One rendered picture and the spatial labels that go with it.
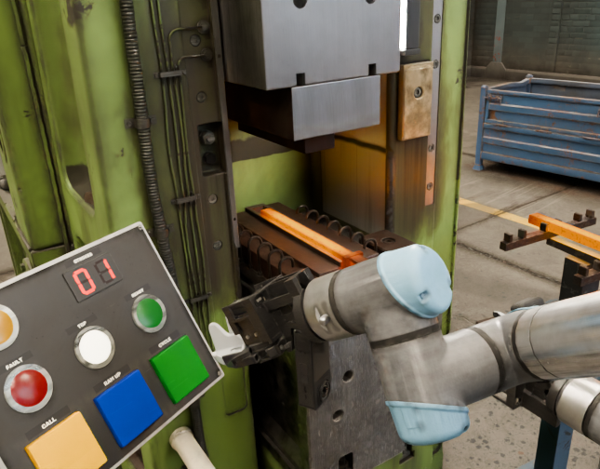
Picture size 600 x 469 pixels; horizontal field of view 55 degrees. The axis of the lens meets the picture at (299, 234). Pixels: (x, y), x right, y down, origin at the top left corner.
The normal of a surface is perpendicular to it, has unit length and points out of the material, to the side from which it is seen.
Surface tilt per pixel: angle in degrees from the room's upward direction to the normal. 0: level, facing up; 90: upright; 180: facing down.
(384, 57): 90
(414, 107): 90
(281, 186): 90
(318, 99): 90
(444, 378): 56
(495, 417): 0
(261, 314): 60
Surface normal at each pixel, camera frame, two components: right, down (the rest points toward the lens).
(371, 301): -0.65, 0.07
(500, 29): -0.82, 0.25
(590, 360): -0.73, 0.55
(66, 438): 0.71, -0.31
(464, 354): 0.19, -0.60
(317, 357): 0.86, 0.12
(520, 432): -0.04, -0.92
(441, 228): 0.54, 0.31
